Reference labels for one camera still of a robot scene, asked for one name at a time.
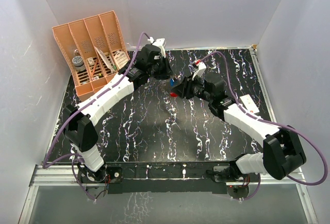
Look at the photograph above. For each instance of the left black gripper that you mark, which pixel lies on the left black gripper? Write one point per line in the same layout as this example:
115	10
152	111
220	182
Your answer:
168	71

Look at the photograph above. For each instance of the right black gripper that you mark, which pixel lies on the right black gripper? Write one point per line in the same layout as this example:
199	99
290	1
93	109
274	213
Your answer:
184	89

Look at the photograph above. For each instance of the white and red keyring holder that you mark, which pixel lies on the white and red keyring holder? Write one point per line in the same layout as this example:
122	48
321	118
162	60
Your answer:
172	94

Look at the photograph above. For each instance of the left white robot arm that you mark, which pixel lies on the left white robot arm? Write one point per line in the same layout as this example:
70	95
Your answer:
79	128

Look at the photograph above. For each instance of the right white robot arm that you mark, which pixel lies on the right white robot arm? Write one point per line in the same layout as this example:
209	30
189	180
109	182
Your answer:
282	152

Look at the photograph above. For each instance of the white labelled packet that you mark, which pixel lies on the white labelled packet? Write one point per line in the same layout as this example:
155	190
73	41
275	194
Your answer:
120	58

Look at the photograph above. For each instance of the white envelope card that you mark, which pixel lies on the white envelope card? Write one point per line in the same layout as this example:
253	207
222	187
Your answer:
109	64

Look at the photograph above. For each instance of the small white cardboard box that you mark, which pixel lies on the small white cardboard box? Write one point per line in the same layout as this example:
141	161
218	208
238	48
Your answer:
249	104

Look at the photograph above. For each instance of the orange pencil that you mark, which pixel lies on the orange pencil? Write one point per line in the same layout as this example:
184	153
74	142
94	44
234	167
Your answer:
94	68

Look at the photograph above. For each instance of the small white label box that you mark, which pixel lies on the small white label box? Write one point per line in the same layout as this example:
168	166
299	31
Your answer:
90	61

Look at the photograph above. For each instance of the orange plastic desk organizer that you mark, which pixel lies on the orange plastic desk organizer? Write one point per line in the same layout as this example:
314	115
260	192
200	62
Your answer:
78	38

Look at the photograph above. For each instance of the grey round tin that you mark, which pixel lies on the grey round tin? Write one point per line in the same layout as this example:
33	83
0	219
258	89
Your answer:
78	63

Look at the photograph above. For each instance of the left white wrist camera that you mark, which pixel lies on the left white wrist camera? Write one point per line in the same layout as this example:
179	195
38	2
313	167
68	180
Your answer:
159	43

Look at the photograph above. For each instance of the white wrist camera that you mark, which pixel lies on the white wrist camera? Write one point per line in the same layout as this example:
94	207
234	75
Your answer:
199	68
159	43

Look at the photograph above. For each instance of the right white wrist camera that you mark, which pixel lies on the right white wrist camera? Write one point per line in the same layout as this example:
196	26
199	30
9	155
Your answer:
199	68

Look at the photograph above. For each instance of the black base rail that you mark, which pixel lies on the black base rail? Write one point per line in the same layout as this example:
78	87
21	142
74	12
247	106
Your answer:
173	177

